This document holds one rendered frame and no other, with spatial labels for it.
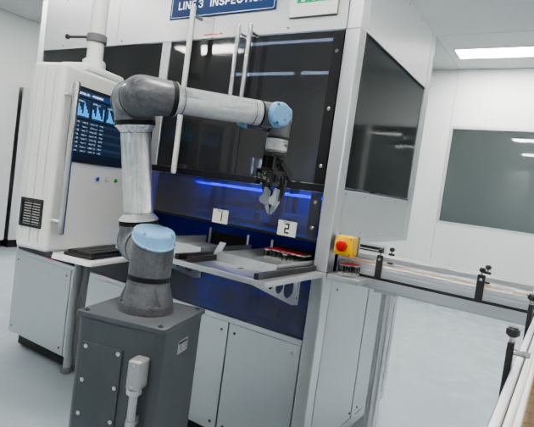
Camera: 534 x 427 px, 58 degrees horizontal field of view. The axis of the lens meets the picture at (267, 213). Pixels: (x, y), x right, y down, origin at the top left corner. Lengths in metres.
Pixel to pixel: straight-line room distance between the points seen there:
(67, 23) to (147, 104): 1.85
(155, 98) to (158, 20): 1.27
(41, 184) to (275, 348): 1.14
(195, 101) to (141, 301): 0.56
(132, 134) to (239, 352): 1.08
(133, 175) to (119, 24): 1.45
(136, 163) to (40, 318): 1.85
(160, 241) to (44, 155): 0.90
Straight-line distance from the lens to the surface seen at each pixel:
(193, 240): 2.18
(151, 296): 1.33
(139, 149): 1.43
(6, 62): 7.22
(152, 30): 2.57
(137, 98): 1.33
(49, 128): 2.09
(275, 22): 2.11
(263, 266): 1.66
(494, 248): 6.30
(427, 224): 6.44
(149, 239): 1.30
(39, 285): 3.12
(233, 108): 1.39
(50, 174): 2.06
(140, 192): 1.43
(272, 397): 2.05
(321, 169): 1.85
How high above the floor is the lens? 1.17
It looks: 3 degrees down
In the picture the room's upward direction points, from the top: 8 degrees clockwise
